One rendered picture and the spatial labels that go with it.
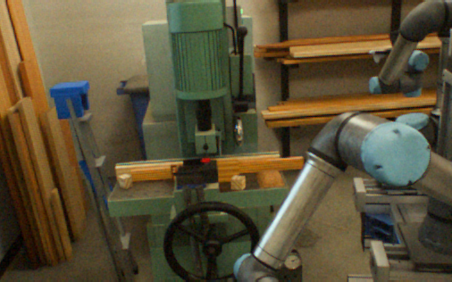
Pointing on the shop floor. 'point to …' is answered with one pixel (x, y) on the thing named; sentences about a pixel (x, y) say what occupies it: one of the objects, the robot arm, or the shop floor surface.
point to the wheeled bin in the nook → (137, 87)
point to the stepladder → (94, 172)
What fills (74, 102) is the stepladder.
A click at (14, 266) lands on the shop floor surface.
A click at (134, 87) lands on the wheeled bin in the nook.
